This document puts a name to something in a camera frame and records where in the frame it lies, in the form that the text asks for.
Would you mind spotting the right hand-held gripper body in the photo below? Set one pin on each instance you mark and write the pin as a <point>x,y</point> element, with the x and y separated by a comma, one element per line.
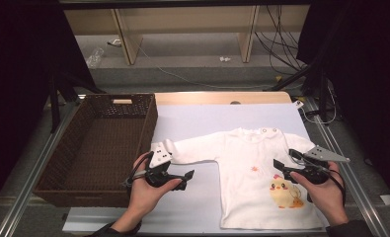
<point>324,154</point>

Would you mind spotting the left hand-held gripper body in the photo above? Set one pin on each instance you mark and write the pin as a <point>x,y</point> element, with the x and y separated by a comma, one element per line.
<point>159,159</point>

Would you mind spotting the white baby shirt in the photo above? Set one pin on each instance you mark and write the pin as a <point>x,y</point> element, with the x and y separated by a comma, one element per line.
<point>248,184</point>

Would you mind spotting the brown wicker basket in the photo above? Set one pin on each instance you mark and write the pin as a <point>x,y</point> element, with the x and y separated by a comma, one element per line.
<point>97,158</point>

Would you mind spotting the person's left hand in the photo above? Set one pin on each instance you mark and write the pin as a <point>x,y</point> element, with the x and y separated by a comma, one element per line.
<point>146,197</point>

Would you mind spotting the person's right hand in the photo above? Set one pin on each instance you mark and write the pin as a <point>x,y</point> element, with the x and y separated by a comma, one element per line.
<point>327,197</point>

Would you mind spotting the white power plug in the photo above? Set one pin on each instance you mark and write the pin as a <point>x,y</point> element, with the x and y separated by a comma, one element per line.
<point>297,104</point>

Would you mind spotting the black metal stand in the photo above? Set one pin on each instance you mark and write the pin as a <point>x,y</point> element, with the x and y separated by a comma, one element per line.
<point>54,105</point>
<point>323,95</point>

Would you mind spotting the small yellow floor item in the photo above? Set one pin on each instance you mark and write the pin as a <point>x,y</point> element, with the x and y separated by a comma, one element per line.
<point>278,78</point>

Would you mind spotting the white floor tape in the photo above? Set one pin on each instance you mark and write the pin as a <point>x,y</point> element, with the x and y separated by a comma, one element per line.
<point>389,199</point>

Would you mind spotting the black curtain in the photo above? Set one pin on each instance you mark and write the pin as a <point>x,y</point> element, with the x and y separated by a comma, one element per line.
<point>18,82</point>
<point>370,82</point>

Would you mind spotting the small white floor scrap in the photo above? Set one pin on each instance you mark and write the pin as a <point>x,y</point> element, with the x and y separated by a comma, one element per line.
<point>224,59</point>

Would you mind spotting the clear plastic wrapper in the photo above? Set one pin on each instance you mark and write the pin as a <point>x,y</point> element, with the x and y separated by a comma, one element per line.
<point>94,57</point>

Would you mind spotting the flat grey floor item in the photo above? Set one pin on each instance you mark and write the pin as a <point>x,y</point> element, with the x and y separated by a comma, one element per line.
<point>115,42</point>

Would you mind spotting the light wooden desk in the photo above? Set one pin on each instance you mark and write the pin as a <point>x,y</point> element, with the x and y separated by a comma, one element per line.
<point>189,19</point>

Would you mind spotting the aluminium rail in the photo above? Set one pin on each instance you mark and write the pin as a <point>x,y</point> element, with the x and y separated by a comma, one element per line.
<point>28,184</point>
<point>357,194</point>

